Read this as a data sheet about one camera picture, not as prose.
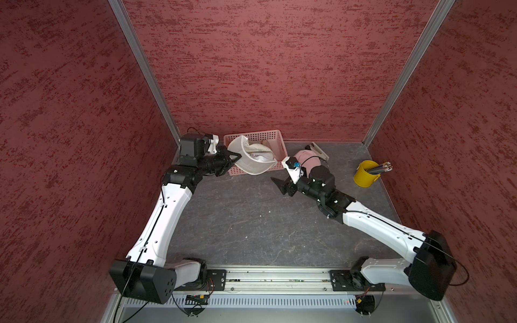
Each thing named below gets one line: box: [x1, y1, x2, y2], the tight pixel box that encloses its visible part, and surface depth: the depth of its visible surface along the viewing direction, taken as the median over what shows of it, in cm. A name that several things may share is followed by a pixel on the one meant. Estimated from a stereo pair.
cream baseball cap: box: [228, 135, 278, 175], surface depth 75 cm
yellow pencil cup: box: [354, 160, 382, 188], surface depth 99 cm
